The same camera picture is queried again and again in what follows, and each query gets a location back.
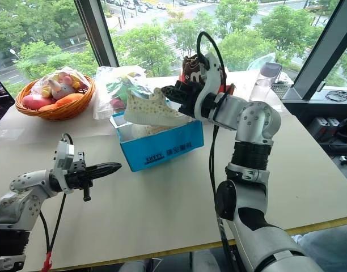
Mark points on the clear plastic bag with toys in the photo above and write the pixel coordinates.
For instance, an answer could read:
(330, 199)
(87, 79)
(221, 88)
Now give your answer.
(114, 85)

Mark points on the red box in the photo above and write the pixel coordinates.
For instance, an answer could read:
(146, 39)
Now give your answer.
(228, 89)

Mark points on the grey unicorn plush toy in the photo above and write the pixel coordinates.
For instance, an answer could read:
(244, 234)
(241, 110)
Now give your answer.
(61, 88)

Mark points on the clear bottle with purple lid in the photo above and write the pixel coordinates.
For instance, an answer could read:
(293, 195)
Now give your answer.
(262, 83)

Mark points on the blue cardboard shoebox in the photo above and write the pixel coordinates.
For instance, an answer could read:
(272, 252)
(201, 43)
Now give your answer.
(165, 147)

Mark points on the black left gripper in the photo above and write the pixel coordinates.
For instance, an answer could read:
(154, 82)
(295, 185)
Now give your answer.
(78, 177)

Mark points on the person's leg in blue jeans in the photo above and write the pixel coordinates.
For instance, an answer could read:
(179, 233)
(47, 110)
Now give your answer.
(329, 246)

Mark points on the orange plush toy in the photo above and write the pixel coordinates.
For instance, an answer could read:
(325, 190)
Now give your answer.
(67, 100)

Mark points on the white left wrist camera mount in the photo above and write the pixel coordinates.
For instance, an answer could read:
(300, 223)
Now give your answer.
(64, 158)

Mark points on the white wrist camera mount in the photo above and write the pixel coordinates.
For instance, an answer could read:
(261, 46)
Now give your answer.
(64, 158)
(210, 82)

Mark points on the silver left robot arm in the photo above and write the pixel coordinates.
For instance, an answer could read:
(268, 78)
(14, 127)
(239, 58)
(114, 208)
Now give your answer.
(19, 202)

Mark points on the black device with red parts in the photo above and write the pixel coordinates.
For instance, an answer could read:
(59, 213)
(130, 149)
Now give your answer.
(322, 127)

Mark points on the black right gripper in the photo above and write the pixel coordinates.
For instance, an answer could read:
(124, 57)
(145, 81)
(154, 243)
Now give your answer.
(192, 95)

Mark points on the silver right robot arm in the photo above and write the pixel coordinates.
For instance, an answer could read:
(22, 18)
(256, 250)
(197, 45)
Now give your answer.
(254, 133)

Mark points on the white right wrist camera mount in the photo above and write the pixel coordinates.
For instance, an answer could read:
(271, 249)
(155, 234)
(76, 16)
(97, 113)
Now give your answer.
(210, 82)

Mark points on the perforated metal container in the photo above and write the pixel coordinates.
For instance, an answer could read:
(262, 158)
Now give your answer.
(282, 89)

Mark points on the cream dotted high-top shoe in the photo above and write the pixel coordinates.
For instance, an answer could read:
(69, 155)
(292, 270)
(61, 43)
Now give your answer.
(149, 131)
(150, 112)

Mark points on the dark window frame pillar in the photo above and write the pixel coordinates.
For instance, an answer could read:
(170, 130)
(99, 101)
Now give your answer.
(97, 31)
(321, 48)

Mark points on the orange woven basket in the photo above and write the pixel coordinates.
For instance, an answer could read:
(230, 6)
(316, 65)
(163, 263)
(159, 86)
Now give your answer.
(74, 106)

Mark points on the pink plush toy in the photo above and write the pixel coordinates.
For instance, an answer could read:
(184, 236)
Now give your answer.
(34, 100)

